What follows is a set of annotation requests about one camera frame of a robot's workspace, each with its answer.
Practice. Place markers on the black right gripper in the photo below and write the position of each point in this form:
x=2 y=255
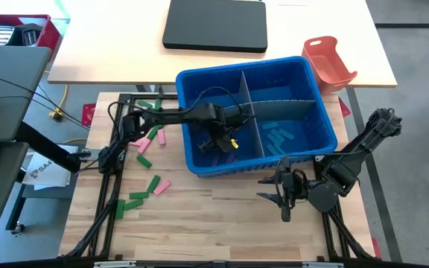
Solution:
x=292 y=188

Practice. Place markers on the green wooden block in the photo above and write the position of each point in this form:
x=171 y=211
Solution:
x=153 y=183
x=159 y=127
x=133 y=204
x=153 y=133
x=145 y=104
x=139 y=195
x=120 y=208
x=157 y=103
x=144 y=161

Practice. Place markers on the orange plastic basket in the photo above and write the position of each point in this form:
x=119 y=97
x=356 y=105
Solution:
x=326 y=67

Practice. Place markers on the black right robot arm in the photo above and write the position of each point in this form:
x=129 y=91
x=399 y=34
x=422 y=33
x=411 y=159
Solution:
x=359 y=149

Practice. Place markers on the long grey slotted divider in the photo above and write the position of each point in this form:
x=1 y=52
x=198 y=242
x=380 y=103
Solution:
x=285 y=109

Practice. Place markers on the silver aluminium bracket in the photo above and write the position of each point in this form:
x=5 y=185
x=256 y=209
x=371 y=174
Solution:
x=322 y=265
x=114 y=264

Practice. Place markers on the white printed paper sheet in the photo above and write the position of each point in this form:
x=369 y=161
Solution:
x=47 y=173

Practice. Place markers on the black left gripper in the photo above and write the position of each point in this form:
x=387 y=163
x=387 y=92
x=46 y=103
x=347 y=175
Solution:
x=227 y=123

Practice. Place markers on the red plastic crate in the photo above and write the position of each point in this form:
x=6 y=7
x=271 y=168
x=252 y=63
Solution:
x=48 y=35

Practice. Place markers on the silver ribbed metal appliance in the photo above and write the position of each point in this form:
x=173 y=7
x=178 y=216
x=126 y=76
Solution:
x=2 y=35

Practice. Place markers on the black support beam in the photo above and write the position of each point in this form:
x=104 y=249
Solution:
x=47 y=147

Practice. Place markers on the small yellow tag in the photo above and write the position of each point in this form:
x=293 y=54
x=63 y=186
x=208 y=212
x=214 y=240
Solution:
x=234 y=142

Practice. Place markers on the light wooden table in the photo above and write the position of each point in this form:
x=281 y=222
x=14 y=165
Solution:
x=106 y=44

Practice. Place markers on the black toaster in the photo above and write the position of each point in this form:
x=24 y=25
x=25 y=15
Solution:
x=30 y=35

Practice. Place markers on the short grey slotted divider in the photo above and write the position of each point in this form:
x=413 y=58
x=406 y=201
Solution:
x=245 y=89

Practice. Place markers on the teal wooden block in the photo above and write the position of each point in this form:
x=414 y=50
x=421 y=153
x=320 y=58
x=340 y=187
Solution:
x=269 y=125
x=270 y=149
x=279 y=149
x=273 y=139
x=278 y=136
x=286 y=134

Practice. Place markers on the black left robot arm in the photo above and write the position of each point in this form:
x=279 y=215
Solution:
x=170 y=115

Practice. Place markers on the black rectangular pad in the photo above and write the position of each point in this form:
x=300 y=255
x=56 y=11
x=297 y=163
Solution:
x=214 y=24

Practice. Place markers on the pink wooden block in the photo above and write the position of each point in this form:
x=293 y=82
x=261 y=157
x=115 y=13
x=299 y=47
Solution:
x=136 y=143
x=161 y=137
x=162 y=187
x=143 y=146

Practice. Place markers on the large blue plastic bin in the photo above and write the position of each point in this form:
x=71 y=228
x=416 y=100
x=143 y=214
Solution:
x=281 y=89

